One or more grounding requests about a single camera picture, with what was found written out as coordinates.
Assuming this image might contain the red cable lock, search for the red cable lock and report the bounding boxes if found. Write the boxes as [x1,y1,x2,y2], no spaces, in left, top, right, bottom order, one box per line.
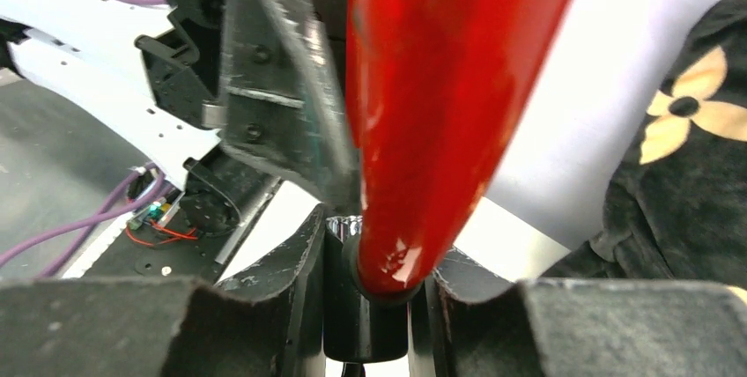
[323,0,588,364]

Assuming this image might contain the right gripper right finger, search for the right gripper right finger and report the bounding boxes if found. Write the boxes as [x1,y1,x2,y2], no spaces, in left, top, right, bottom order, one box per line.
[409,249,746,376]

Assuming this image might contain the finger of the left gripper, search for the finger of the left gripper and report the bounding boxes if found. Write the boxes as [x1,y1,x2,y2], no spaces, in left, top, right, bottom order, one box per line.
[219,0,359,214]

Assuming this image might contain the black floral plush blanket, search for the black floral plush blanket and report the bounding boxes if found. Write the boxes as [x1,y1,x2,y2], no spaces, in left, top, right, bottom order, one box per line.
[546,0,746,287]

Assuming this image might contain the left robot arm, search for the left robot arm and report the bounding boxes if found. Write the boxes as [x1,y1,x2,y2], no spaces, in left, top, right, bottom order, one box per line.
[1,0,359,235]

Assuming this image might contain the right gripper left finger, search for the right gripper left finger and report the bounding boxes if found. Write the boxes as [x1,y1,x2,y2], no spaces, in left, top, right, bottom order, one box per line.
[1,206,326,376]

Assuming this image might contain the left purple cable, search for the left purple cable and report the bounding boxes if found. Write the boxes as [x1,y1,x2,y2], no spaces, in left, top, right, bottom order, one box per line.
[0,0,170,279]

